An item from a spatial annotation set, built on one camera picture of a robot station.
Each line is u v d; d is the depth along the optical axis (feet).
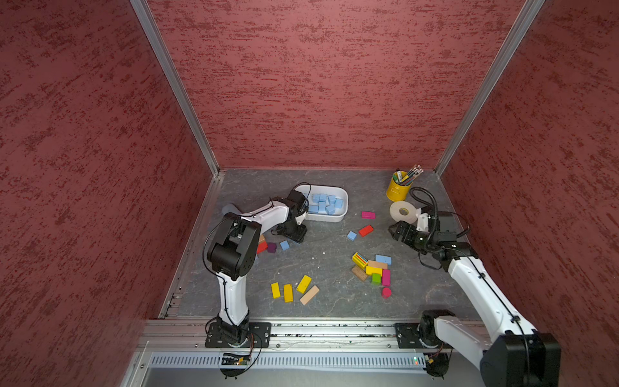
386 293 2.71
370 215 3.42
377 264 2.92
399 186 3.35
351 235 3.19
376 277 2.78
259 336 2.45
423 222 2.42
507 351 1.27
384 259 2.94
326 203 3.53
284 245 3.04
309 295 2.68
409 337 2.43
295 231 2.84
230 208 3.39
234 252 1.69
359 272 2.86
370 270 2.87
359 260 2.89
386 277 2.86
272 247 3.02
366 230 3.25
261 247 3.03
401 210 3.46
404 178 3.36
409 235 2.40
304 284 2.75
